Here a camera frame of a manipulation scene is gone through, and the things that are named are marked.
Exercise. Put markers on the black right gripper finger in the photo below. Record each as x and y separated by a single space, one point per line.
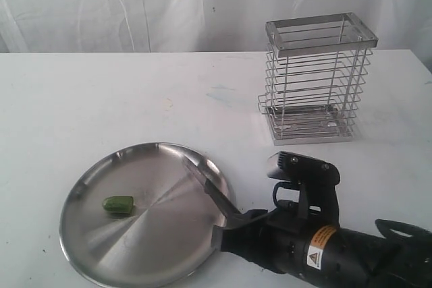
226 240
240 219

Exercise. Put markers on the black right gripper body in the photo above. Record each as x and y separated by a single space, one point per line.
296 238

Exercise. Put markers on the black handled kitchen knife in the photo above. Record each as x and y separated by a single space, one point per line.
220 200

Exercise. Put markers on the green vegetable piece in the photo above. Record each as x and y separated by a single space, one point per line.
118 205

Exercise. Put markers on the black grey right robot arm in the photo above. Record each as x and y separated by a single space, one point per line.
371 261

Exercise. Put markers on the round stainless steel plate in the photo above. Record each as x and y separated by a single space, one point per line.
168 234

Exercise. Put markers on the white backdrop curtain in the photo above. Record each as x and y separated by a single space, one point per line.
30 26

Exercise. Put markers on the metal wire utensil rack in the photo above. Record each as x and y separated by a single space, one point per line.
315 69

